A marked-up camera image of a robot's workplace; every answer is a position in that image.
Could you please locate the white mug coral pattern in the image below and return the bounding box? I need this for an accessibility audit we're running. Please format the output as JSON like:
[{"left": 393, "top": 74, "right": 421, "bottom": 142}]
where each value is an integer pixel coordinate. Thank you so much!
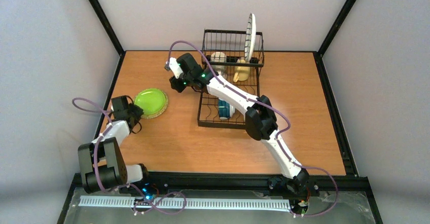
[{"left": 210, "top": 52, "right": 227, "bottom": 79}]

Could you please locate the green plate woven rim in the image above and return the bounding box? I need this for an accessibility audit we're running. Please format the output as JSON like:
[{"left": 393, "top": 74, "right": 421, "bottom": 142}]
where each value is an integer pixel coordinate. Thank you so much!
[{"left": 134, "top": 88, "right": 164, "bottom": 115}]

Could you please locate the woven bamboo tray green rim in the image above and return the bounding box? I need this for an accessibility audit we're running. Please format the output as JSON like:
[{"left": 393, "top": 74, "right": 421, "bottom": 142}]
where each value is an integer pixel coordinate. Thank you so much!
[{"left": 141, "top": 91, "right": 168, "bottom": 119}]

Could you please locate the black wire dish rack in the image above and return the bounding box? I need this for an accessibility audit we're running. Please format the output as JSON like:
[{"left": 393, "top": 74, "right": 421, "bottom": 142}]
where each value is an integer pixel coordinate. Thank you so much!
[{"left": 197, "top": 29, "right": 265, "bottom": 129}]

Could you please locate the white bowl dark outside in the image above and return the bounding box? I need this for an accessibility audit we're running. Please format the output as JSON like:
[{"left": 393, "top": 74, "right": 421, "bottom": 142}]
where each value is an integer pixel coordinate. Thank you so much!
[{"left": 218, "top": 99, "right": 235, "bottom": 120}]

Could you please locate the yellow mug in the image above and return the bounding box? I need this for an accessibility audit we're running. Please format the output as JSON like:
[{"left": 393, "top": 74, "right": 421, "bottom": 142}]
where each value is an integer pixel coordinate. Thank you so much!
[{"left": 233, "top": 66, "right": 250, "bottom": 82}]

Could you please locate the white blue striped plate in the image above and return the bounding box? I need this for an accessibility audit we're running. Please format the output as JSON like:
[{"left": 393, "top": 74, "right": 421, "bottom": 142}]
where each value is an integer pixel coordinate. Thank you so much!
[{"left": 244, "top": 13, "right": 257, "bottom": 62}]

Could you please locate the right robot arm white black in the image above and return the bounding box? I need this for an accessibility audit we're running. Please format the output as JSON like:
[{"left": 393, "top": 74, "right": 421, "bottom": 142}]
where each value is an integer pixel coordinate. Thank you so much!
[{"left": 165, "top": 53, "right": 309, "bottom": 195}]

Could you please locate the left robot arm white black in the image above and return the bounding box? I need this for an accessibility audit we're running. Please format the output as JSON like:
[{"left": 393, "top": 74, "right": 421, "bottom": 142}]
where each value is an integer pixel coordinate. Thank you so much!
[{"left": 78, "top": 95, "right": 149, "bottom": 194}]

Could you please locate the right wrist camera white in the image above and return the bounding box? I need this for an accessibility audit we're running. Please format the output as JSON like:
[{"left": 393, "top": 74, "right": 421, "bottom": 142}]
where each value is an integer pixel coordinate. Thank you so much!
[{"left": 164, "top": 57, "right": 184, "bottom": 79}]

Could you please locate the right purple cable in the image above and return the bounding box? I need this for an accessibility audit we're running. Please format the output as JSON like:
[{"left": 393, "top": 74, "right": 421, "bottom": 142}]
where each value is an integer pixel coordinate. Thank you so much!
[{"left": 166, "top": 40, "right": 339, "bottom": 218}]

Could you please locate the black front frame rail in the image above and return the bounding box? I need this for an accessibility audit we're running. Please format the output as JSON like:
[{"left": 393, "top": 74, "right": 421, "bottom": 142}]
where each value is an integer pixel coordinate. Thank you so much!
[{"left": 72, "top": 171, "right": 370, "bottom": 196}]

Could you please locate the white slotted cable duct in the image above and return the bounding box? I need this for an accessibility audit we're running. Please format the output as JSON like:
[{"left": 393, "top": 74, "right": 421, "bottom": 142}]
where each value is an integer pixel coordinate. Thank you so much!
[{"left": 78, "top": 196, "right": 290, "bottom": 212}]

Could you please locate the black corner frame post left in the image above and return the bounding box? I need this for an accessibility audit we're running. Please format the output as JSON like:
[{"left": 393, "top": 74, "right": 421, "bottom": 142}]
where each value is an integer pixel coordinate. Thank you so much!
[{"left": 78, "top": 0, "right": 126, "bottom": 56}]

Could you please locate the black corner frame post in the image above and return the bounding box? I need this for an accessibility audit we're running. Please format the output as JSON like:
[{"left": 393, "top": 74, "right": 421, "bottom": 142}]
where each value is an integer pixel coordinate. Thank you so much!
[
  {"left": 318, "top": 0, "right": 357, "bottom": 58},
  {"left": 78, "top": 0, "right": 126, "bottom": 56}
]

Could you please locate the black corner frame post right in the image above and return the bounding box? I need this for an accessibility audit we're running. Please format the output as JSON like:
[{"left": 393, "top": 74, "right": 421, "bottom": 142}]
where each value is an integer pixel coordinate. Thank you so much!
[{"left": 318, "top": 0, "right": 357, "bottom": 58}]

